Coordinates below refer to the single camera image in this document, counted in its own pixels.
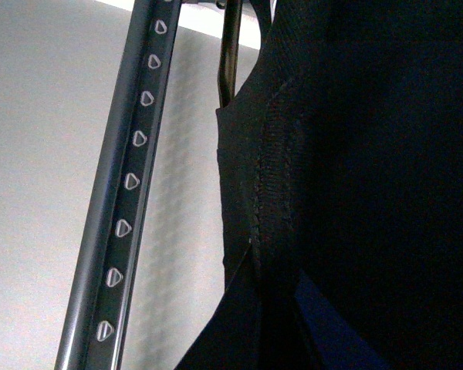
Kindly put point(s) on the black t-shirt with white print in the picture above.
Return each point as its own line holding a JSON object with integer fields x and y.
{"x": 341, "y": 176}

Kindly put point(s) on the grey perforated front rack rail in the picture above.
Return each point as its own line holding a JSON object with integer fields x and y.
{"x": 99, "y": 304}

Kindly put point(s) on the black hanger hook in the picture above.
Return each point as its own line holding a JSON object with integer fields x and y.
{"x": 227, "y": 70}

